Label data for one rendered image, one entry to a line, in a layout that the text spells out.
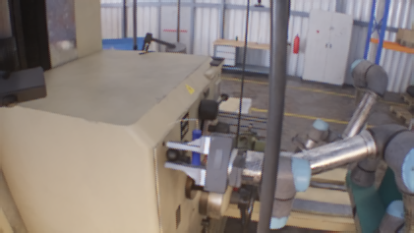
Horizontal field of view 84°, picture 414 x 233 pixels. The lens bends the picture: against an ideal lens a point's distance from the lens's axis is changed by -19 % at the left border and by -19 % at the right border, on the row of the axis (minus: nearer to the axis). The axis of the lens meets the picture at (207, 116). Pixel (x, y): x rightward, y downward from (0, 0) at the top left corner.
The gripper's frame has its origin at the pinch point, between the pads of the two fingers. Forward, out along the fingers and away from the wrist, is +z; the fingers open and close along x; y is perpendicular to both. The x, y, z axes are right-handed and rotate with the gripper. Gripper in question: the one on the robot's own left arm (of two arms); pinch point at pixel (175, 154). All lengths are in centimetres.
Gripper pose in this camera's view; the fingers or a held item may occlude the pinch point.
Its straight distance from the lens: 66.8
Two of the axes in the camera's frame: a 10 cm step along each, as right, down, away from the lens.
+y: 2.2, -0.6, 9.7
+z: -9.7, -1.4, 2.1
